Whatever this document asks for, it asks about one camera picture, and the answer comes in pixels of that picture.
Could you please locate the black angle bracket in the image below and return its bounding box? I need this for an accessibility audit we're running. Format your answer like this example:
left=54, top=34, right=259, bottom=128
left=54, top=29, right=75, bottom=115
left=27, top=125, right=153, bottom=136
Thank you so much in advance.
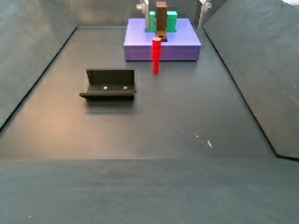
left=79, top=68, right=137, bottom=99

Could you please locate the green block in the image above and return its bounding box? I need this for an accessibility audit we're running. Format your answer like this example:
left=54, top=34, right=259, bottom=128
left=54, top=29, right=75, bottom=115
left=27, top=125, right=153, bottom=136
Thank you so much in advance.
left=166, top=11, right=178, bottom=32
left=146, top=11, right=157, bottom=32

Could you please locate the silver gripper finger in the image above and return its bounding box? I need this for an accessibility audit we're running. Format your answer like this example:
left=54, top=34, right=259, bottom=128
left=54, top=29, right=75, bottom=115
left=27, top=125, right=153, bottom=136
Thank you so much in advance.
left=137, top=0, right=150, bottom=30
left=198, top=0, right=213, bottom=27

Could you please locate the red cylindrical peg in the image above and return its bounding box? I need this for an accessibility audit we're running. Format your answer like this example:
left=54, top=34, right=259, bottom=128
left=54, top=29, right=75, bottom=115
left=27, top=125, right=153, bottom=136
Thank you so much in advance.
left=153, top=37, right=162, bottom=74

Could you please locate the green right block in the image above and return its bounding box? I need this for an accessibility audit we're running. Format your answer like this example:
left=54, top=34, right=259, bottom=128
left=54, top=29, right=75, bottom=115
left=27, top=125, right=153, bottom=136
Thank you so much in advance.
left=166, top=11, right=178, bottom=32

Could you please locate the brown upright block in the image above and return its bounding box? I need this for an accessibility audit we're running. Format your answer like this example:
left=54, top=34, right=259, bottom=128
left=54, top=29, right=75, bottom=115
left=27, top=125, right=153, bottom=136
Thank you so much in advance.
left=155, top=2, right=167, bottom=42

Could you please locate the green left block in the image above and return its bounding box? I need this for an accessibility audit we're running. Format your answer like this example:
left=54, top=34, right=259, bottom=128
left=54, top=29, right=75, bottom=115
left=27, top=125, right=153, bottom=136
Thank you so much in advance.
left=146, top=11, right=157, bottom=32

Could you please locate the purple board base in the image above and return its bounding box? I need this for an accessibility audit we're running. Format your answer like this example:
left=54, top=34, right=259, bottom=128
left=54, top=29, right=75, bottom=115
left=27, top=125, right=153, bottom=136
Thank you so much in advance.
left=124, top=18, right=202, bottom=61

